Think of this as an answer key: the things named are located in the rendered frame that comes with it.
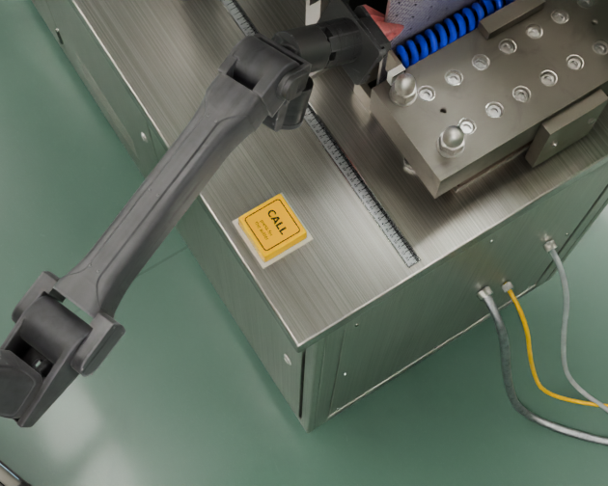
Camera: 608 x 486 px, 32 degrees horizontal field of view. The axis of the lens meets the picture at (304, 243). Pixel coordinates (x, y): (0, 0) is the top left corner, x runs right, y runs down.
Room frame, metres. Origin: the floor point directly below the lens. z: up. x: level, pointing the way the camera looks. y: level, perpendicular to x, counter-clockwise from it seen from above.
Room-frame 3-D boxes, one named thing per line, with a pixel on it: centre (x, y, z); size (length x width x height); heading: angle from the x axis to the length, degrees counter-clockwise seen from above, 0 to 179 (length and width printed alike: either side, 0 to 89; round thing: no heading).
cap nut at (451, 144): (0.59, -0.19, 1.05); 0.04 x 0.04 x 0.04
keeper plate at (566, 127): (0.65, -0.36, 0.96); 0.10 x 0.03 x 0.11; 125
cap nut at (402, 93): (0.66, -0.12, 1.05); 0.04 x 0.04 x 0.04
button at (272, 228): (0.51, 0.04, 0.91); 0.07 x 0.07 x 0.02; 35
